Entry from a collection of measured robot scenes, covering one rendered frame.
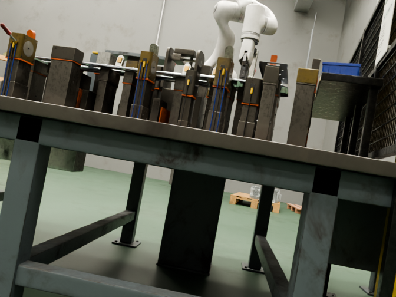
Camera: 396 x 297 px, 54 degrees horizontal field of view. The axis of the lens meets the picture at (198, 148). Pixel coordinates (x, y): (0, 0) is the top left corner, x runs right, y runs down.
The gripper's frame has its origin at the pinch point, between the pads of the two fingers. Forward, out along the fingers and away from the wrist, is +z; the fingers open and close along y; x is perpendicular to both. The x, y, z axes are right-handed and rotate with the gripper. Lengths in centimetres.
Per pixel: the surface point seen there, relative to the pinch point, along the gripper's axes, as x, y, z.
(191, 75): -19.3, 15.4, 6.6
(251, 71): 0.2, -19.6, -7.5
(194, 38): -290, -834, -292
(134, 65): -61, -17, -3
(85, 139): -30, 70, 41
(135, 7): -467, -806, -354
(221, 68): -6.0, 20.5, 3.5
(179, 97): -27.6, 0.5, 14.0
